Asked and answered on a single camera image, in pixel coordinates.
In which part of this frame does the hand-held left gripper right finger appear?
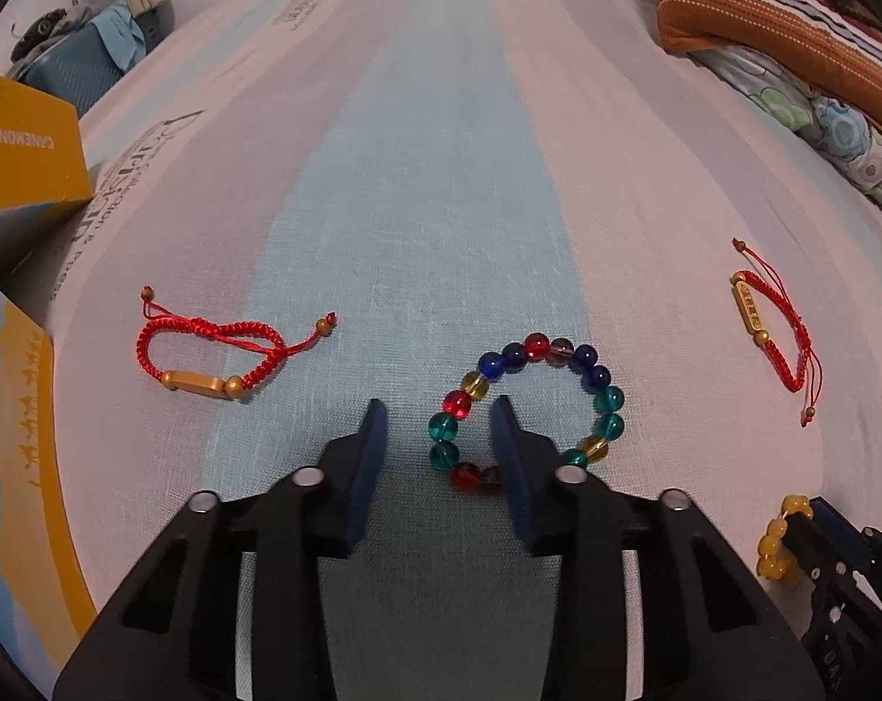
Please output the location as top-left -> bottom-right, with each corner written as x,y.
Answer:
488,394 -> 826,701

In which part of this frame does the floral pillow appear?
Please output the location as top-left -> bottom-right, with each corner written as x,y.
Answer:
692,44 -> 882,229

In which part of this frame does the striped orange pillow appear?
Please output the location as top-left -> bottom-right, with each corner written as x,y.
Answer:
645,0 -> 882,115

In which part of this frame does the teal cloth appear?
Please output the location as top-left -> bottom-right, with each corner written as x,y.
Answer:
89,1 -> 157,75

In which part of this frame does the blue and yellow cardboard box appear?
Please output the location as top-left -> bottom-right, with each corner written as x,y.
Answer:
0,63 -> 99,682

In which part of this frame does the dark bag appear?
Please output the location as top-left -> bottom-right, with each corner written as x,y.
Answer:
5,3 -> 95,75

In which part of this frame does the red cord bracelet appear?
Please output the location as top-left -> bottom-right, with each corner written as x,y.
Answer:
134,285 -> 340,403
730,237 -> 826,429

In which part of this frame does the striped bed sheet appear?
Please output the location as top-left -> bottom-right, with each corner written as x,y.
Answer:
39,0 -> 882,701

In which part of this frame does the yellow bead bracelet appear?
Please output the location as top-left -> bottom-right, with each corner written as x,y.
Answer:
755,494 -> 815,582

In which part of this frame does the multicoloured glass bead bracelet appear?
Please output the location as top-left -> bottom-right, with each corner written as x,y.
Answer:
427,331 -> 627,497

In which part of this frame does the blue suitcase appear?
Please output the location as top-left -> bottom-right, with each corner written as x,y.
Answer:
15,4 -> 176,119

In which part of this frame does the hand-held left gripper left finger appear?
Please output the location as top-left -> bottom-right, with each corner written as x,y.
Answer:
52,398 -> 390,701

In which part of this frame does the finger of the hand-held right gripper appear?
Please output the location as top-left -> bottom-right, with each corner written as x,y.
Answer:
809,497 -> 882,553
783,515 -> 841,589

